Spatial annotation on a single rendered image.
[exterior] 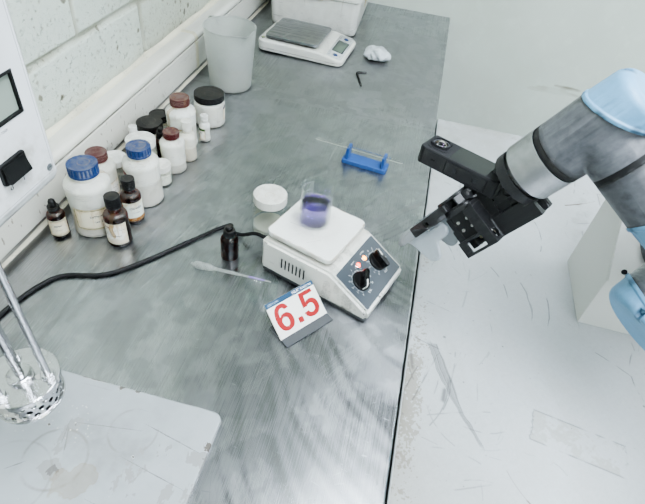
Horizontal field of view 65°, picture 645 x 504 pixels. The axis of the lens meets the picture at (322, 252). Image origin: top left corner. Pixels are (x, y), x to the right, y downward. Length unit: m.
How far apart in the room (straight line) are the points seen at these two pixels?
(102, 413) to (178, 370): 0.11
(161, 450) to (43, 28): 0.68
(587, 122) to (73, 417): 0.67
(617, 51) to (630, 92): 1.66
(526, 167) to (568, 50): 1.60
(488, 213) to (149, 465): 0.51
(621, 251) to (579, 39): 1.39
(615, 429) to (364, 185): 0.61
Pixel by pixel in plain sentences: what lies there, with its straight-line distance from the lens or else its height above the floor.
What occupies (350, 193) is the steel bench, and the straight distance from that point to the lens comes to 1.05.
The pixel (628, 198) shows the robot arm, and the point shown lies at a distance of 0.61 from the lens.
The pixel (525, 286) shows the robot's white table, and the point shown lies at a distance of 0.97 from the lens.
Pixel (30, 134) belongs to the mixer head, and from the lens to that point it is 0.36.
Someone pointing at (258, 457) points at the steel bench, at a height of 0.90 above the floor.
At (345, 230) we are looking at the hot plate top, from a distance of 0.82.
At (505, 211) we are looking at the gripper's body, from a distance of 0.67.
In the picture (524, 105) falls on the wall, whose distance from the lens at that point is 2.27.
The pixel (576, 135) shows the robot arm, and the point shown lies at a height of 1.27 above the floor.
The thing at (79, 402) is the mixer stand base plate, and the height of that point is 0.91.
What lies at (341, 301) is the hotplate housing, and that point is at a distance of 0.80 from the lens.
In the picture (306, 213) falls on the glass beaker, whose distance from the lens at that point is 0.79.
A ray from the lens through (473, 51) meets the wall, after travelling 2.17.
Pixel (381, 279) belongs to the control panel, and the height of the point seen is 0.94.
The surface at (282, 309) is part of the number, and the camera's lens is 0.77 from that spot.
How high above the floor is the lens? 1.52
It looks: 43 degrees down
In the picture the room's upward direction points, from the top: 8 degrees clockwise
